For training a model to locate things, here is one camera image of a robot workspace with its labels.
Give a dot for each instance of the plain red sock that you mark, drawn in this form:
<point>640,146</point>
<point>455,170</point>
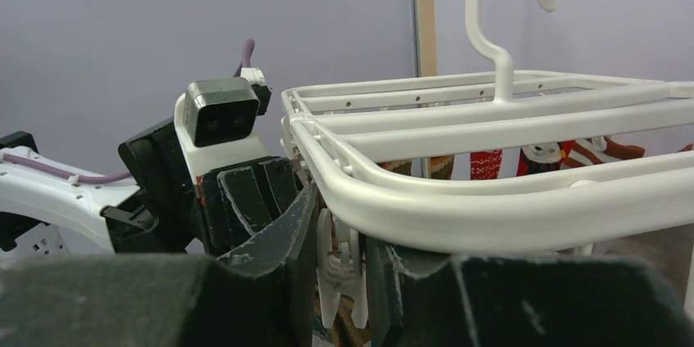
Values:
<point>544,157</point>

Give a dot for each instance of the beige argyle sock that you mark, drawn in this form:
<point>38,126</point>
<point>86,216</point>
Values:
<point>403,167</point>

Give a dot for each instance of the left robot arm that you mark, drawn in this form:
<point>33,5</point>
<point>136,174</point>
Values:
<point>41,198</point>

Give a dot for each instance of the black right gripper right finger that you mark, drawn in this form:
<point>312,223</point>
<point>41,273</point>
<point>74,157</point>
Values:
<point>419,298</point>

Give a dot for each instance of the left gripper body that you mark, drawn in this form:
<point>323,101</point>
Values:
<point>168,210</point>

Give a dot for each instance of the wooden rack frame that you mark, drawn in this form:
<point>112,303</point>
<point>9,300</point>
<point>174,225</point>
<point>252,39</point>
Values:
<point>651,39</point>

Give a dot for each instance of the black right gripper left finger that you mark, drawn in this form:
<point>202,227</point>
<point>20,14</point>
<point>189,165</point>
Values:
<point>258,294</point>

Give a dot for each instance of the white hanger clip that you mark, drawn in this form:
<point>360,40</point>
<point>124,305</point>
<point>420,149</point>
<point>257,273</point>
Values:
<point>340,270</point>

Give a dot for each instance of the grey sock striped cuff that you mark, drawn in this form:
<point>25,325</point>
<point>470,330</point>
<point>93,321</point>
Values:
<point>599,150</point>

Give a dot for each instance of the green striped sock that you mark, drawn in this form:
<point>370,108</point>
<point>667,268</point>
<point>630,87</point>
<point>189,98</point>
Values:
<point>441,167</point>

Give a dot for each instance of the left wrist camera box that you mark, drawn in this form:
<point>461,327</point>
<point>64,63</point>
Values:
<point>214,121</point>

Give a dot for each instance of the red snowflake sock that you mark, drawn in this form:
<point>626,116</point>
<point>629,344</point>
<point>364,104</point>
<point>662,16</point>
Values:
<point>485,165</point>

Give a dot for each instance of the white plastic clip hanger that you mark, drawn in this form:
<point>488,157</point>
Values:
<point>339,132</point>

